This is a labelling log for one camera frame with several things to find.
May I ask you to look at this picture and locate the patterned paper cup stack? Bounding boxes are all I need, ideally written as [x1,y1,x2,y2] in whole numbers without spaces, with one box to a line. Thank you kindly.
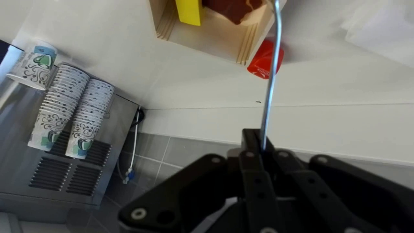
[28,63,91,151]

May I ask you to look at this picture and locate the red toy piece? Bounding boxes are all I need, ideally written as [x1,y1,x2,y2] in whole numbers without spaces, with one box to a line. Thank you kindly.
[248,39,275,79]

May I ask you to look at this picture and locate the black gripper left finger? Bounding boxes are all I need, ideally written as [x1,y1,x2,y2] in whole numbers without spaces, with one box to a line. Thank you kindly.
[118,129,277,233]

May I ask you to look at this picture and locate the metal spoon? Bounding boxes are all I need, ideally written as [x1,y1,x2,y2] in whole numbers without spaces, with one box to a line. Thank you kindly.
[261,0,283,150]

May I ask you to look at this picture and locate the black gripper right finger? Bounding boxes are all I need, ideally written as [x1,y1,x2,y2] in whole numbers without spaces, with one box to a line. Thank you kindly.
[264,141,414,233]

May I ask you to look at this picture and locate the brown toy piece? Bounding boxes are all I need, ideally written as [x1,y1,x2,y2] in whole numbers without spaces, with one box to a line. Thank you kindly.
[202,0,263,25]

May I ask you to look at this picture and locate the yellow toy block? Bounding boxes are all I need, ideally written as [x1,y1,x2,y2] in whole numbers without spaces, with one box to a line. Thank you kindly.
[175,0,202,26]

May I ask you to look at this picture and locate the wooden toy box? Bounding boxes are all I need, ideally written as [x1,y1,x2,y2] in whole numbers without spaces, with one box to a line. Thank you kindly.
[147,0,275,66]

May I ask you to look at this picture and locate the single paper cup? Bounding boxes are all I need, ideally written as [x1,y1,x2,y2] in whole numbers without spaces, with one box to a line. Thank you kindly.
[8,43,57,91]

